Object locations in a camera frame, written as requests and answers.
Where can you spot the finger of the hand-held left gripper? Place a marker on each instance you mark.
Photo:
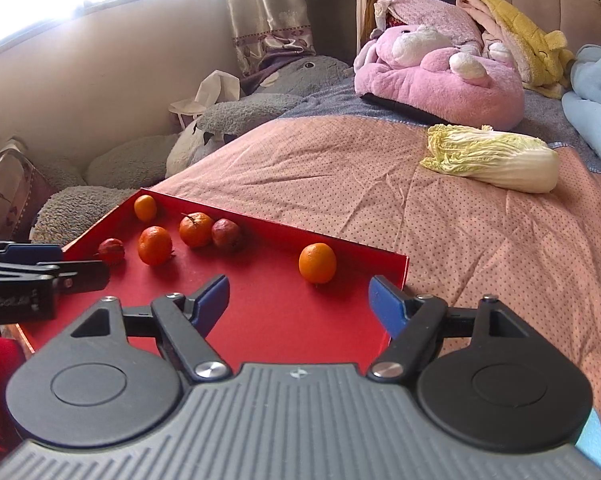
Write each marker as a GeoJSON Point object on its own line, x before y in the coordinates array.
{"type": "Point", "coordinates": [75, 274]}
{"type": "Point", "coordinates": [30, 253]}

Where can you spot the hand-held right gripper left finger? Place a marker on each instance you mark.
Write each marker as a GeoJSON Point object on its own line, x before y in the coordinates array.
{"type": "Point", "coordinates": [208, 300]}

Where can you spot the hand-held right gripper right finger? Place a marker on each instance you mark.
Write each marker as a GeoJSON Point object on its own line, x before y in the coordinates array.
{"type": "Point", "coordinates": [385, 305]}

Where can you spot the red radish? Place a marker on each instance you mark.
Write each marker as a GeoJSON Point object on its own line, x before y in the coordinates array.
{"type": "Point", "coordinates": [111, 251]}
{"type": "Point", "coordinates": [226, 233]}

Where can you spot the red tray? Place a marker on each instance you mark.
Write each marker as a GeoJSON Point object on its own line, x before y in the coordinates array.
{"type": "Point", "coordinates": [270, 310]}

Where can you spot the orange mandarin with stem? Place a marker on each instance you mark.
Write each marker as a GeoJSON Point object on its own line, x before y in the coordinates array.
{"type": "Point", "coordinates": [196, 229]}

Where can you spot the small orange kumquat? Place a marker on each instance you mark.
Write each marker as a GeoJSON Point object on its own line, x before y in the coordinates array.
{"type": "Point", "coordinates": [145, 208]}

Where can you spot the pink dotted bedspread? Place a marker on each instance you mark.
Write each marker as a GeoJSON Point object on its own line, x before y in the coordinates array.
{"type": "Point", "coordinates": [380, 200]}

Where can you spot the napa cabbage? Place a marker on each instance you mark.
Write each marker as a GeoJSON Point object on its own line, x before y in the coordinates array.
{"type": "Point", "coordinates": [490, 157]}

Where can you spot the grey plush toy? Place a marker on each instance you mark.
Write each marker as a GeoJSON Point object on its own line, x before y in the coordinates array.
{"type": "Point", "coordinates": [250, 107]}

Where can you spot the white cloth bag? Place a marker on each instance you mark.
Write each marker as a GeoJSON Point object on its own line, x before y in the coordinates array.
{"type": "Point", "coordinates": [213, 92]}

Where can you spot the grey bed sheet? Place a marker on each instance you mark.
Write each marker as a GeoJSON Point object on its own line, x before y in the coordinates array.
{"type": "Point", "coordinates": [330, 100]}

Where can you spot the pink plush toy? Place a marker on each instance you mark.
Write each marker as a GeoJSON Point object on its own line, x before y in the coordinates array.
{"type": "Point", "coordinates": [430, 85]}

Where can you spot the light blue blanket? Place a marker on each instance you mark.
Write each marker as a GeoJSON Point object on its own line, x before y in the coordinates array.
{"type": "Point", "coordinates": [595, 105]}

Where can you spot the mauve fleece pillow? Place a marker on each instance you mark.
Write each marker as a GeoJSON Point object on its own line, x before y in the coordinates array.
{"type": "Point", "coordinates": [430, 15]}

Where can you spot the yellow fleece blanket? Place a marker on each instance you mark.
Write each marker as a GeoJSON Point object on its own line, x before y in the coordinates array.
{"type": "Point", "coordinates": [525, 45]}

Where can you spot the patterned beige curtain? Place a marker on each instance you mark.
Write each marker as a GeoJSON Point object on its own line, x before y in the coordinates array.
{"type": "Point", "coordinates": [265, 5]}

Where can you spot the dark cabinet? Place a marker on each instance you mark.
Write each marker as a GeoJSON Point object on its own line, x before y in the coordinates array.
{"type": "Point", "coordinates": [330, 5]}

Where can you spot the pale pink printed garment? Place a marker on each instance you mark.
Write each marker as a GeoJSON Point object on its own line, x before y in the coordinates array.
{"type": "Point", "coordinates": [473, 7]}

